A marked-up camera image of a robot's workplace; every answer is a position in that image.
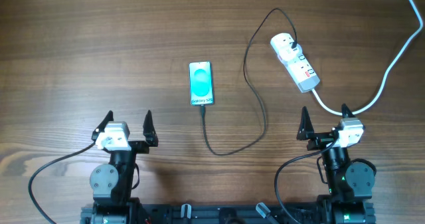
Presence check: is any black USB charging cable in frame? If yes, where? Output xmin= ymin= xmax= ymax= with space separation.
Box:
xmin=199 ymin=7 xmax=299 ymax=156

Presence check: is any blue Galaxy smartphone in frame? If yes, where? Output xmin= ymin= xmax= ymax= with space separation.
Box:
xmin=189 ymin=61 xmax=214 ymax=106

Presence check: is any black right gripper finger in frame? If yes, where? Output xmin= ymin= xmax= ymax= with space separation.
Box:
xmin=296 ymin=106 xmax=314 ymax=140
xmin=341 ymin=104 xmax=355 ymax=118

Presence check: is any white power strip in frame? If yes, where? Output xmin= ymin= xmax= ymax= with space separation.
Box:
xmin=270 ymin=33 xmax=320 ymax=93

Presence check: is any white USB charger plug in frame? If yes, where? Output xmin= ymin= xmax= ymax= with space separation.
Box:
xmin=278 ymin=45 xmax=302 ymax=64

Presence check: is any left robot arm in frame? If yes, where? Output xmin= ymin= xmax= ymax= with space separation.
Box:
xmin=80 ymin=111 xmax=159 ymax=224

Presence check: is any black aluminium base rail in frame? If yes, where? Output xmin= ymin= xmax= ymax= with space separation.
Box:
xmin=80 ymin=195 xmax=376 ymax=224

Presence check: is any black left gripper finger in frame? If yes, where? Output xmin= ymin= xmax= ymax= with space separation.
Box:
xmin=143 ymin=110 xmax=159 ymax=147
xmin=91 ymin=110 xmax=114 ymax=142

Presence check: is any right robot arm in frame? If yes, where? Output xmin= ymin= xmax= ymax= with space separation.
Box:
xmin=296 ymin=104 xmax=377 ymax=224

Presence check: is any white power strip cord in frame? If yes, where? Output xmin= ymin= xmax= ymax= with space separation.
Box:
xmin=311 ymin=0 xmax=425 ymax=116

